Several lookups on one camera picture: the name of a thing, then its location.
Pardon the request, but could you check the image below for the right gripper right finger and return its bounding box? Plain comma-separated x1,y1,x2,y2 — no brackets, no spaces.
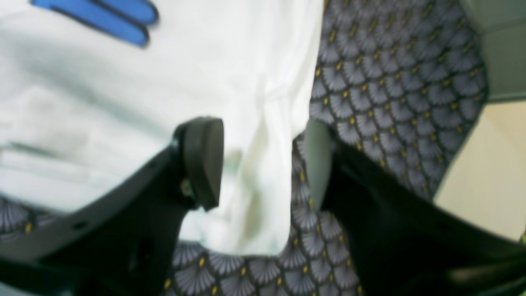
305,119,526,296

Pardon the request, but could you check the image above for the white printed T-shirt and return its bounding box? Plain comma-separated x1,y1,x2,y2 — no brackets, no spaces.
0,0,324,256

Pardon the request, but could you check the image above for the fan-patterned grey tablecloth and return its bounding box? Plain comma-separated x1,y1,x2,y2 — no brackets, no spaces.
1,0,488,296

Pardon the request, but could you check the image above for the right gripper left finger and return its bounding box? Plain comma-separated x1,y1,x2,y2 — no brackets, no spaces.
1,117,224,296

